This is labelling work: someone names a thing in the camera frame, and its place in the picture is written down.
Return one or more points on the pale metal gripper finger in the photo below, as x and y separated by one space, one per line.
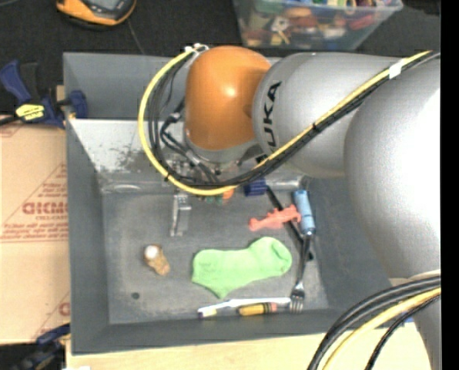
175 218
186 214

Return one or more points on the brown and white toy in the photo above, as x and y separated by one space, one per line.
157 260

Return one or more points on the grey metal bin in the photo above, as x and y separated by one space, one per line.
137 276

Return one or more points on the green sock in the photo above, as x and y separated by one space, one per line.
237 266

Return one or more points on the blue ribbed block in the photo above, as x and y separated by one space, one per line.
255 188

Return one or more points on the pink toy lobster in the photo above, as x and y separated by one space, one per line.
272 219

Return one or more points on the white toothbrush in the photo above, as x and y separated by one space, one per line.
229 305

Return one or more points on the thin black rod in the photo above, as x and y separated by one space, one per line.
291 227

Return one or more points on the yellow crayon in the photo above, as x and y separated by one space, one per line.
256 309

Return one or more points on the metal fork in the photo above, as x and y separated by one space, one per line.
299 283

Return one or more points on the brown cardboard board red print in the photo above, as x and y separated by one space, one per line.
29 260

